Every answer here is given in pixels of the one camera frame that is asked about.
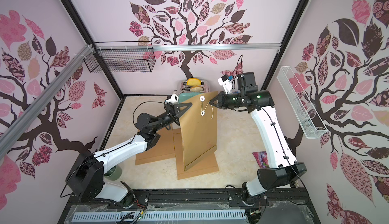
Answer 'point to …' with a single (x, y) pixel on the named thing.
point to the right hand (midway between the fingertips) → (210, 105)
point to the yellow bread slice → (193, 81)
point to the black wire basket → (122, 57)
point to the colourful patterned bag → (262, 159)
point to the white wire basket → (309, 121)
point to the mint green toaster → (188, 91)
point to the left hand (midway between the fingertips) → (190, 107)
